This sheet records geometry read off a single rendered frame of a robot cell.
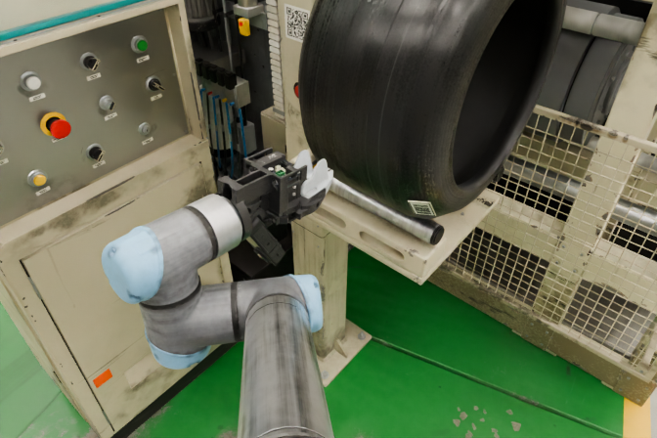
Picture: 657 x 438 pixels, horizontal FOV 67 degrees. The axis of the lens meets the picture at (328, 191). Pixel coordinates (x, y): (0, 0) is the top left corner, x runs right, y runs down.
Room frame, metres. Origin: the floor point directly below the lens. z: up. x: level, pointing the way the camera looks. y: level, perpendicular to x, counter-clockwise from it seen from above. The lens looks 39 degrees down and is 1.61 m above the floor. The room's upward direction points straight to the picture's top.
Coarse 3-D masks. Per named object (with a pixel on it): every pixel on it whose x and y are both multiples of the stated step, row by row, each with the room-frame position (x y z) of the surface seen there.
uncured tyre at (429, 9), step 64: (320, 0) 0.84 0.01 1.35; (384, 0) 0.76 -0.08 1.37; (448, 0) 0.72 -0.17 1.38; (512, 0) 0.78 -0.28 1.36; (320, 64) 0.77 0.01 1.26; (384, 64) 0.70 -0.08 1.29; (448, 64) 0.68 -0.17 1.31; (512, 64) 1.10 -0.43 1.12; (320, 128) 0.76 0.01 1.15; (384, 128) 0.67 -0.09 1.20; (448, 128) 0.67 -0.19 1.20; (512, 128) 0.95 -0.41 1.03; (384, 192) 0.69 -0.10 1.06; (448, 192) 0.71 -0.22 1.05
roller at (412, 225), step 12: (336, 180) 0.91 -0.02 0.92; (336, 192) 0.89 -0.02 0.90; (348, 192) 0.88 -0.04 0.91; (360, 192) 0.87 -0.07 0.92; (360, 204) 0.85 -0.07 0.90; (372, 204) 0.83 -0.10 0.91; (384, 204) 0.82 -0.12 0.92; (384, 216) 0.81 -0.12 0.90; (396, 216) 0.79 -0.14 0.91; (408, 216) 0.78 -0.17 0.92; (408, 228) 0.77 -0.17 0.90; (420, 228) 0.75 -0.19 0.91; (432, 228) 0.75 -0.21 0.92; (432, 240) 0.73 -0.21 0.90
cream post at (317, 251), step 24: (288, 0) 1.09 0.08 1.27; (312, 0) 1.04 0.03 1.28; (288, 48) 1.09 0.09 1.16; (288, 72) 1.09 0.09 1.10; (288, 96) 1.10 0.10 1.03; (288, 120) 1.10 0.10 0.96; (288, 144) 1.10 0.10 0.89; (312, 240) 1.05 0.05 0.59; (336, 240) 1.08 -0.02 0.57; (312, 264) 1.06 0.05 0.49; (336, 264) 1.08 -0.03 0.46; (336, 288) 1.08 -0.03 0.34; (336, 312) 1.08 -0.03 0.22; (336, 336) 1.08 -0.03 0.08
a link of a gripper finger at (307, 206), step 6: (318, 192) 0.57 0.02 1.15; (324, 192) 0.58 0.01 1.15; (300, 198) 0.55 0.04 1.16; (306, 198) 0.56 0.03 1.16; (312, 198) 0.56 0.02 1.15; (318, 198) 0.56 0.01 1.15; (300, 204) 0.54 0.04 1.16; (306, 204) 0.54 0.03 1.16; (312, 204) 0.54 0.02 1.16; (318, 204) 0.55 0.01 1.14; (300, 210) 0.53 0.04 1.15; (306, 210) 0.53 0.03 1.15; (312, 210) 0.54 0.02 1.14; (294, 216) 0.53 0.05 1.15; (300, 216) 0.52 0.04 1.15
